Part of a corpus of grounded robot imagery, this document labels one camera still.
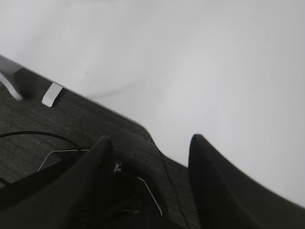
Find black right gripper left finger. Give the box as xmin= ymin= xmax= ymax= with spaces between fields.
xmin=0 ymin=136 xmax=114 ymax=229

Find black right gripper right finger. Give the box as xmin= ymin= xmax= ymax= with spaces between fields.
xmin=188 ymin=134 xmax=305 ymax=229

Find black cable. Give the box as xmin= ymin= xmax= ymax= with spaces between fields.
xmin=0 ymin=131 xmax=92 ymax=151

